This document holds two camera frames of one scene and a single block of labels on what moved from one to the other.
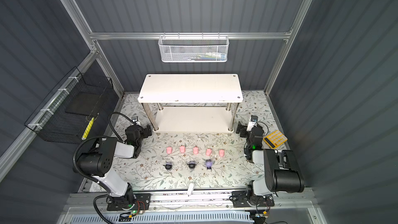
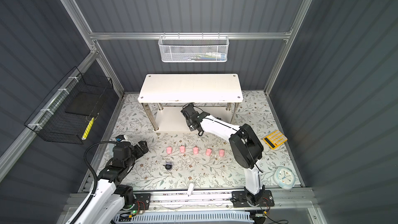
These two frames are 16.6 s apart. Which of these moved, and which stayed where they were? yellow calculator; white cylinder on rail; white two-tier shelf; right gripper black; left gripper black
Moved: left gripper black; right gripper black
Stayed: white cylinder on rail; white two-tier shelf; yellow calculator
